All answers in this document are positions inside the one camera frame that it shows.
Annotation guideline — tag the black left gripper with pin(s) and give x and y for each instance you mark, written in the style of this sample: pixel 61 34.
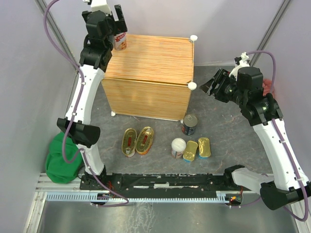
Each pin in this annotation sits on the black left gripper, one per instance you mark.
pixel 119 25

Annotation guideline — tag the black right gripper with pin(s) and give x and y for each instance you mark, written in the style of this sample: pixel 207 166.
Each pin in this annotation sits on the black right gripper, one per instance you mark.
pixel 221 77

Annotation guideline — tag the tall white-lid can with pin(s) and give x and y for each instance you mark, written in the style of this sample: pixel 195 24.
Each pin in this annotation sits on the tall white-lid can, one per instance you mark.
pixel 178 146
pixel 120 42

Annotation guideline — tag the wooden cube cabinet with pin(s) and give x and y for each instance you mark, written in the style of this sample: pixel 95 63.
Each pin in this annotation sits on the wooden cube cabinet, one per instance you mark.
pixel 152 77

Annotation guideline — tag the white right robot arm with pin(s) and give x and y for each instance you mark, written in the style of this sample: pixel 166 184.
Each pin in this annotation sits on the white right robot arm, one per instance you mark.
pixel 288 183

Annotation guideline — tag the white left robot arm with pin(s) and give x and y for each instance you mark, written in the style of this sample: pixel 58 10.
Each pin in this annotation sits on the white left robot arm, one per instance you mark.
pixel 94 59

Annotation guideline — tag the dark blue round can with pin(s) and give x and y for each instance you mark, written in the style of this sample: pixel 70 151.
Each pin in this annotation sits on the dark blue round can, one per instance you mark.
pixel 190 122

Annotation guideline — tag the red cloth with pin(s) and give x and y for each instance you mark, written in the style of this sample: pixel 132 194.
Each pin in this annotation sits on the red cloth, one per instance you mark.
pixel 267 87

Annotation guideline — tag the gold rectangular tin right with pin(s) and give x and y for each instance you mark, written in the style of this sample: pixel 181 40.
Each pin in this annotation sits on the gold rectangular tin right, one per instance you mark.
pixel 204 148

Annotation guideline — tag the gold rectangular tin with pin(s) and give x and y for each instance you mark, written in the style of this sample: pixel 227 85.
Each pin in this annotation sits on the gold rectangular tin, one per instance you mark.
pixel 190 151
pixel 204 148

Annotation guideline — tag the gold rectangular tin left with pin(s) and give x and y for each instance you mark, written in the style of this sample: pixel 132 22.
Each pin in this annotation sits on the gold rectangular tin left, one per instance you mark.
pixel 190 151

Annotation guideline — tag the red oval tin right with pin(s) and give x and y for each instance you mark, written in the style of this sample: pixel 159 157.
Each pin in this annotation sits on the red oval tin right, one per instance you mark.
pixel 144 140

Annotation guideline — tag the red oval tin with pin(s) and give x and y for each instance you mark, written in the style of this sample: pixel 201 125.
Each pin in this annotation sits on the red oval tin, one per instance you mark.
pixel 129 142
pixel 144 140

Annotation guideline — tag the red oval tin left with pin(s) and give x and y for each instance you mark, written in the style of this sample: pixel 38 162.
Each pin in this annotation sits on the red oval tin left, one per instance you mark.
pixel 129 142

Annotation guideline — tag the green cloth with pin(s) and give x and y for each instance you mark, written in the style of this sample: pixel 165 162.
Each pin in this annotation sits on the green cloth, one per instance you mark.
pixel 57 169

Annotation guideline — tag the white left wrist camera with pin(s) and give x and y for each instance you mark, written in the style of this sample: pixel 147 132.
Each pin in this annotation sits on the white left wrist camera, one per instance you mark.
pixel 99 5

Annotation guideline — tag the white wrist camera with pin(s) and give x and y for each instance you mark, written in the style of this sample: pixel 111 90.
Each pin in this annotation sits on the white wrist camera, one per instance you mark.
pixel 99 5
pixel 242 60

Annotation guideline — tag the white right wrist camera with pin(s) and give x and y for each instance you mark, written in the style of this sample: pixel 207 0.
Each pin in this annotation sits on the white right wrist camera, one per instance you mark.
pixel 242 60

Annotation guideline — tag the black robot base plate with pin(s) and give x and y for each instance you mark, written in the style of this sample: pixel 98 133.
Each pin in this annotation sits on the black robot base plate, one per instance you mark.
pixel 161 186

